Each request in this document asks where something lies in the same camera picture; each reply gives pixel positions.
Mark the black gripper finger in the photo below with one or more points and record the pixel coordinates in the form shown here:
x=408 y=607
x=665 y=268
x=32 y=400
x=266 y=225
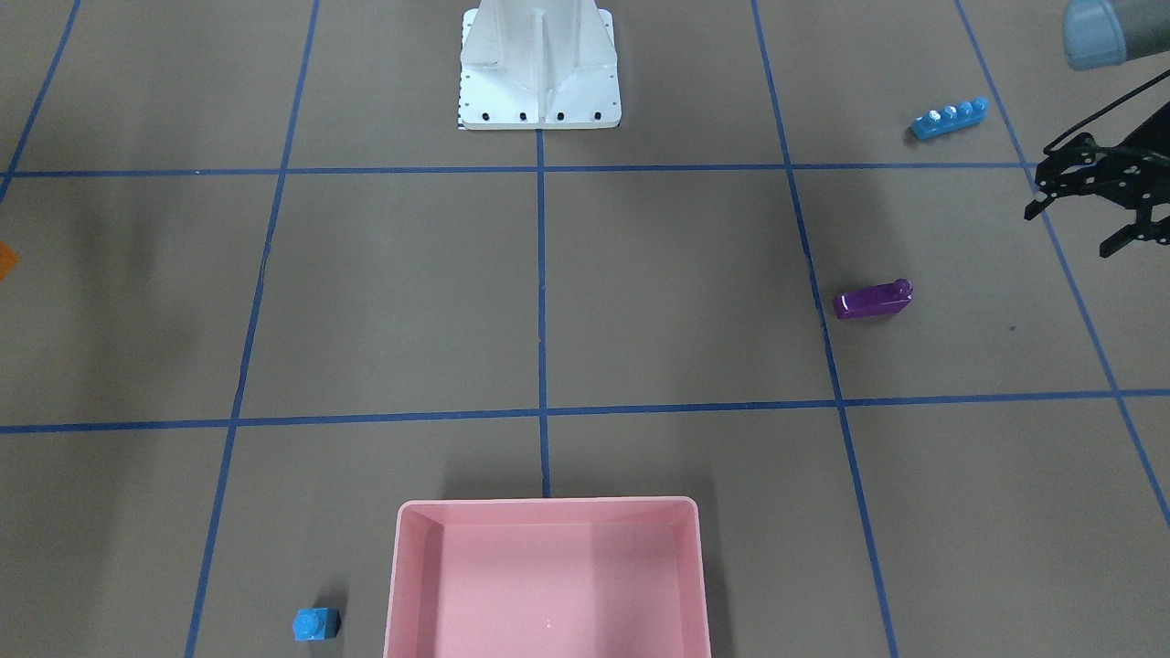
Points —
x=1156 y=231

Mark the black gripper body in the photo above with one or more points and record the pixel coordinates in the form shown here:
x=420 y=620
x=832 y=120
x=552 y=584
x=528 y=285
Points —
x=1090 y=179

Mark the long blue stud block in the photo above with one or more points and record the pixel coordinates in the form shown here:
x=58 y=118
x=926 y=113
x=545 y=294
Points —
x=949 y=119

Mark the purple block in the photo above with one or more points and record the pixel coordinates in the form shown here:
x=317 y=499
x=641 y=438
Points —
x=885 y=299

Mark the small blue block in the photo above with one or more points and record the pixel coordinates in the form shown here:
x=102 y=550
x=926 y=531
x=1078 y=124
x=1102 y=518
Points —
x=315 y=624

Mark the orange block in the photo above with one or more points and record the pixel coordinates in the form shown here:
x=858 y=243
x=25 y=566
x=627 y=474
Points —
x=8 y=260

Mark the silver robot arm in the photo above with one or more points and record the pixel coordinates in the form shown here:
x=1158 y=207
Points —
x=1100 y=34

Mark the pink plastic box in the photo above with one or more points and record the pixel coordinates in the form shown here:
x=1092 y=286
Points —
x=548 y=577

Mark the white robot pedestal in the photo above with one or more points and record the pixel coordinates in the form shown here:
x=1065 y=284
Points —
x=538 y=66

